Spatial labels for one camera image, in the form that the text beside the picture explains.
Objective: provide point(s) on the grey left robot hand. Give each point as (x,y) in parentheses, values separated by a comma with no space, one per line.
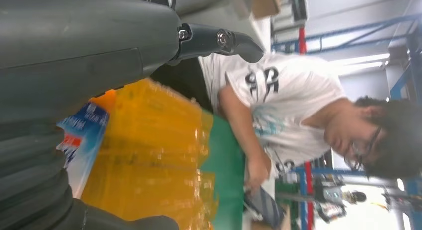
(82,40)

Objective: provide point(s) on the orange detergent bottle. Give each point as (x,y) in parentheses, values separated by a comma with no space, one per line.
(85,133)

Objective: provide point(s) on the dark tablet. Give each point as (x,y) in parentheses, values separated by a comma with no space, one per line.
(265,205)

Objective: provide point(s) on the person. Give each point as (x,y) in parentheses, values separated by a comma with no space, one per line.
(296,100)

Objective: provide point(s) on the yellow plastic sheet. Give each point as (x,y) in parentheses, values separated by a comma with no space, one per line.
(148,156)

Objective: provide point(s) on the blue overhead steel beam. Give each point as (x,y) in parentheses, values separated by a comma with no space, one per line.
(346,32)

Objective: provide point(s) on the plain cardboard box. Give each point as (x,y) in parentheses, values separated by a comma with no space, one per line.
(265,4)

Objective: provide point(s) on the blue metal frame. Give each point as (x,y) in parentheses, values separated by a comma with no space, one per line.
(301,202)

